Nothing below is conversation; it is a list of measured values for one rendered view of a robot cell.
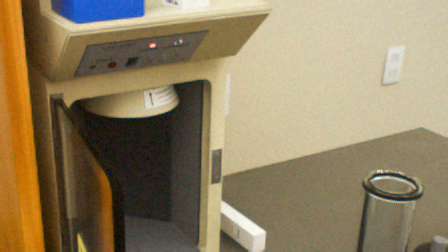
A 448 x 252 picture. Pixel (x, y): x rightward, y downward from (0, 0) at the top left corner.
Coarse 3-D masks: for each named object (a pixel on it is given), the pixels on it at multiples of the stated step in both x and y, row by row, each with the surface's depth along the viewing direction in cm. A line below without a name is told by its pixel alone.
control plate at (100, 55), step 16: (192, 32) 89; (96, 48) 83; (112, 48) 85; (128, 48) 86; (144, 48) 88; (160, 48) 90; (176, 48) 92; (192, 48) 93; (80, 64) 86; (96, 64) 88; (144, 64) 93; (160, 64) 95
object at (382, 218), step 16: (368, 176) 116; (384, 176) 118; (400, 176) 117; (368, 192) 113; (384, 192) 110; (400, 192) 118; (416, 192) 110; (368, 208) 115; (384, 208) 112; (400, 208) 111; (368, 224) 116; (384, 224) 113; (400, 224) 113; (368, 240) 116; (384, 240) 114; (400, 240) 114
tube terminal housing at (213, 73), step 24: (24, 0) 92; (48, 0) 86; (144, 0) 93; (24, 24) 95; (144, 72) 98; (168, 72) 100; (192, 72) 102; (216, 72) 105; (48, 96) 92; (72, 96) 94; (96, 96) 96; (216, 96) 107; (48, 120) 94; (216, 120) 108; (48, 144) 97; (216, 144) 111; (48, 168) 100; (48, 192) 103; (216, 192) 115; (48, 216) 106; (216, 216) 117; (48, 240) 110; (216, 240) 120
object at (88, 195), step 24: (72, 120) 81; (72, 144) 82; (72, 168) 85; (96, 168) 70; (72, 192) 87; (96, 192) 72; (72, 216) 91; (96, 216) 74; (72, 240) 94; (96, 240) 77; (120, 240) 68
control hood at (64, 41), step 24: (216, 0) 94; (240, 0) 94; (48, 24) 84; (72, 24) 78; (96, 24) 79; (120, 24) 80; (144, 24) 82; (168, 24) 84; (192, 24) 86; (216, 24) 89; (240, 24) 92; (48, 48) 86; (72, 48) 81; (216, 48) 97; (240, 48) 100; (48, 72) 89; (72, 72) 88; (120, 72) 93
